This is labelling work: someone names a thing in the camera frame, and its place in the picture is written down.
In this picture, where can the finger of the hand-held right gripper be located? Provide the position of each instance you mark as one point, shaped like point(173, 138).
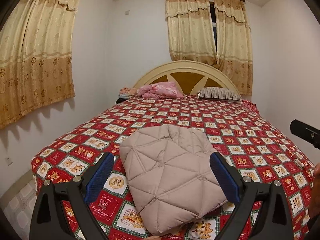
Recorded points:
point(303, 131)

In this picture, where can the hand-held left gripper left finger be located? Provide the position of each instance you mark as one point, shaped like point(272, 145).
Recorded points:
point(98, 180)

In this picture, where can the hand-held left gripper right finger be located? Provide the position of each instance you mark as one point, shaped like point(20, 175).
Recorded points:
point(223, 177)

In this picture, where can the beige puffer jacket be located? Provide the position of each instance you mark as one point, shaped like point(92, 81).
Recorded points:
point(170, 175)

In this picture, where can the person's right forearm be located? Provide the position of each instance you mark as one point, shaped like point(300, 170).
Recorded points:
point(315, 195)

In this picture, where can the person's left hand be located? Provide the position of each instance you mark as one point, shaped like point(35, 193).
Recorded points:
point(152, 238)

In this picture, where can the red ruffled cloth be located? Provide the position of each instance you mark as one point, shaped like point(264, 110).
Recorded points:
point(250, 105)

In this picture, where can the red printed bedspread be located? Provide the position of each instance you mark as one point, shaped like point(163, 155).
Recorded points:
point(200, 115)

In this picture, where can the dark cloth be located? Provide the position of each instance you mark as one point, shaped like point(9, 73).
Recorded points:
point(120, 100)

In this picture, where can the striped pillow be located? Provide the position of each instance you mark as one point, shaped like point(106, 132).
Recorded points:
point(217, 93)

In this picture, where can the pink blanket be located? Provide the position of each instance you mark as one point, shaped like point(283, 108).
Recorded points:
point(160, 90)

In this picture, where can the cream window curtain panel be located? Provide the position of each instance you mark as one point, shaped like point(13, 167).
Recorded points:
point(190, 30)
point(235, 42)

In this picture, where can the cream wooden headboard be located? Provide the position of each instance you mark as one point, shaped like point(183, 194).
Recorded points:
point(155, 76)

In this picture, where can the wide cream side curtain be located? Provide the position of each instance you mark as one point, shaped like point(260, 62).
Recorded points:
point(37, 55)

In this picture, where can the dark window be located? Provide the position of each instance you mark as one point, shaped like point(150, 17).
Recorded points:
point(213, 15)

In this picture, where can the white wall socket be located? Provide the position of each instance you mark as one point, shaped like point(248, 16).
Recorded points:
point(8, 160)

